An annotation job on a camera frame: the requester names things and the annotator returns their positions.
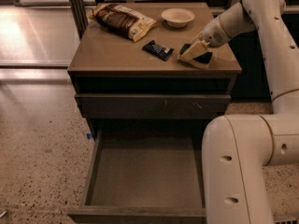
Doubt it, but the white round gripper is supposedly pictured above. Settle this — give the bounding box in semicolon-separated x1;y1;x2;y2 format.
178;16;232;63

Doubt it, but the dark green yellow sponge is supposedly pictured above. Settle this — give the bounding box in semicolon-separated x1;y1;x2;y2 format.
178;42;212;69

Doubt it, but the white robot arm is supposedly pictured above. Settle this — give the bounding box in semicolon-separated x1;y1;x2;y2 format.
178;0;299;224

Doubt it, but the grey drawer cabinet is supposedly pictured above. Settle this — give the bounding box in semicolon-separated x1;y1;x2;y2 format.
68;3;241;133

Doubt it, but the closed grey top drawer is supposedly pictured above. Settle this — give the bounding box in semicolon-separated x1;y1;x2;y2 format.
75;93;231;119

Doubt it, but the open grey middle drawer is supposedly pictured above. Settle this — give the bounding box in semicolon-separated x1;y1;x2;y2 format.
67;133;206;224

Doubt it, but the white ceramic bowl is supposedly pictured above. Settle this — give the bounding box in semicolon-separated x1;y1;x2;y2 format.
161;8;194;28

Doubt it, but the dark blue snack packet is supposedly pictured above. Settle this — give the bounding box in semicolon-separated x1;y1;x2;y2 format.
142;40;174;61

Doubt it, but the brown yellow chip bag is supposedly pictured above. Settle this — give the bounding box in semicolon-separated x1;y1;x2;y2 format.
87;4;156;42

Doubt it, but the blue tape piece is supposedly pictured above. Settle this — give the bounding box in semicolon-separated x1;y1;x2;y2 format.
87;133;93;140

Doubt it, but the metal floor vent grille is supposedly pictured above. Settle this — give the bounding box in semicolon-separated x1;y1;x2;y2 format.
274;217;299;224

